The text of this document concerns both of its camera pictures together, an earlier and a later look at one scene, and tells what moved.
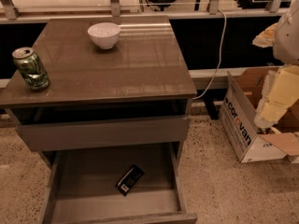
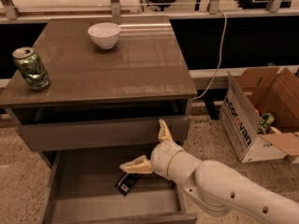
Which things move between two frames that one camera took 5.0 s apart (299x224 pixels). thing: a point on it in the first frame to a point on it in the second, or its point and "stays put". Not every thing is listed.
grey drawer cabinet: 111,125 stays put
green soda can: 31,67 stays put
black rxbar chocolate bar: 129,179 stays put
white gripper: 288,39 to 161,158
